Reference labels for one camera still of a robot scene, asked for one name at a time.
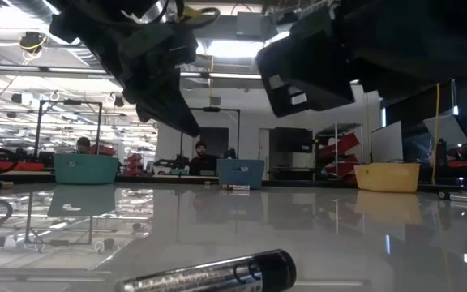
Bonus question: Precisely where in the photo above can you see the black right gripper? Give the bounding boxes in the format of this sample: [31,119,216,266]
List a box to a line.
[256,0,389,118]

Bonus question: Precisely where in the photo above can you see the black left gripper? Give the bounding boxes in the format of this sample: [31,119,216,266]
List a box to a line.
[91,15,202,139]

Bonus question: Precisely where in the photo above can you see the teal plastic bin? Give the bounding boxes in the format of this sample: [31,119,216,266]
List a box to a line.
[54,153,120,186]

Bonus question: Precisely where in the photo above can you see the yellow plastic bin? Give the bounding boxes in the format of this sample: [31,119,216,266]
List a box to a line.
[353,162,421,194]

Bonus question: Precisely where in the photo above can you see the person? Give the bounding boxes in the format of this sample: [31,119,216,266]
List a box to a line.
[187,140,221,177]
[75,136,92,155]

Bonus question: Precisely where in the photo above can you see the long ceiling light strip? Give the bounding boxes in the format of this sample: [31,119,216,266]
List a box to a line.
[180,71,263,80]

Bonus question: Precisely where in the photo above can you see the black cabinet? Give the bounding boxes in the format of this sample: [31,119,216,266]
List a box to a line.
[268,127,314,165]

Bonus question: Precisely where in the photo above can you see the metal rack red bins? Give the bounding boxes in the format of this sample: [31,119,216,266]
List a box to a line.
[314,122,365,184]

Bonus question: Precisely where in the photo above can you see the blue plastic bin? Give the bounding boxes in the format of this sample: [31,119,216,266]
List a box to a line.
[216,158,265,190]

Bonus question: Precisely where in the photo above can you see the whiteboard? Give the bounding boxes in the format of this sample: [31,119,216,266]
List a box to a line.
[370,120,404,164]

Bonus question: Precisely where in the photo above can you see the grey tilted panel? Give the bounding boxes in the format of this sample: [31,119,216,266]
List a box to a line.
[422,114,467,149]

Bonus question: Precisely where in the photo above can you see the black bottle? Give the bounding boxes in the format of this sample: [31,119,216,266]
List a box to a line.
[437,138,448,166]

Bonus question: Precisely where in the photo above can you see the red low object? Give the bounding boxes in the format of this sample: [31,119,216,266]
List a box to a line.
[0,161,46,172]

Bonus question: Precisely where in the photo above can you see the black gantry frame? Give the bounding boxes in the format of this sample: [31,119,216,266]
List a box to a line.
[191,106,242,160]
[34,99,104,163]

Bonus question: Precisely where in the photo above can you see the yellow cable tag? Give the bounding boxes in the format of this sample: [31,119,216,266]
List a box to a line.
[181,5,203,19]

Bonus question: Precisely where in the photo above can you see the yellow hanging cable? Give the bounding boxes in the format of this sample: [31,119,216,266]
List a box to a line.
[431,83,442,186]

